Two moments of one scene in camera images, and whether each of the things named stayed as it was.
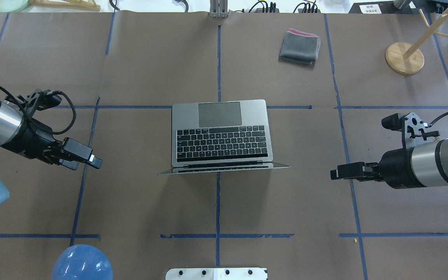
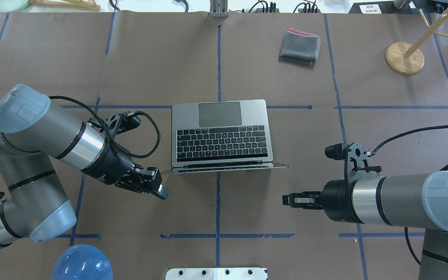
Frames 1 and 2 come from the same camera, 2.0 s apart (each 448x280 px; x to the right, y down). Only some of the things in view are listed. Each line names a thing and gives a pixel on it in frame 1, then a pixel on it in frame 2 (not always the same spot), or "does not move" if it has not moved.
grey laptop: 209,136 does not move
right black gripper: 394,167 → 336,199
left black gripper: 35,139 → 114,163
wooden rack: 86,5 does not move
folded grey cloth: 300,47 does not move
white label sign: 370,9 does not move
